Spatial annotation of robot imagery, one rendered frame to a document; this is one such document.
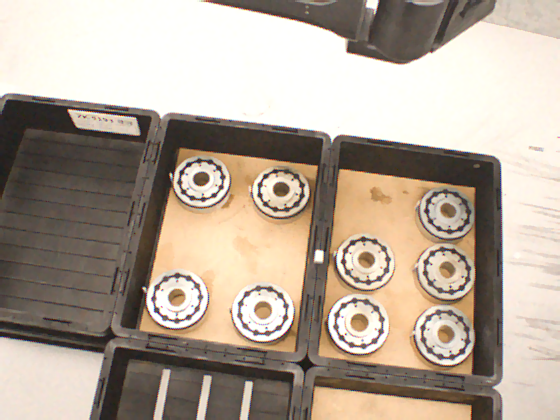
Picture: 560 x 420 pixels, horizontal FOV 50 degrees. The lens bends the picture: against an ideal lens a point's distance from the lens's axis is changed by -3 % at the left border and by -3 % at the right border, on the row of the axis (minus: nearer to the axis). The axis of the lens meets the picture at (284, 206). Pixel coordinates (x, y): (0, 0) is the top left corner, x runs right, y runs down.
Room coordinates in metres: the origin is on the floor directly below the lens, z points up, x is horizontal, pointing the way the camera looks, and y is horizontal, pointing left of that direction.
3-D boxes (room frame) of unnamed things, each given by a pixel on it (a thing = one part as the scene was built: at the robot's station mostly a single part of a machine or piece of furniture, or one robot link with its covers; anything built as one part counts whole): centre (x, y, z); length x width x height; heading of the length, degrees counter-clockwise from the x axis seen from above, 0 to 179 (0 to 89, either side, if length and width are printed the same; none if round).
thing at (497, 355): (0.35, -0.21, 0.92); 0.40 x 0.30 x 0.02; 177
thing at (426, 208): (0.46, -0.29, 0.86); 0.10 x 0.10 x 0.01
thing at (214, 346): (0.36, 0.09, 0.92); 0.40 x 0.30 x 0.02; 177
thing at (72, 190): (0.38, 0.39, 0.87); 0.40 x 0.30 x 0.11; 177
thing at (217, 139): (0.36, 0.09, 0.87); 0.40 x 0.30 x 0.11; 177
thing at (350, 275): (0.35, -0.15, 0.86); 0.10 x 0.10 x 0.01
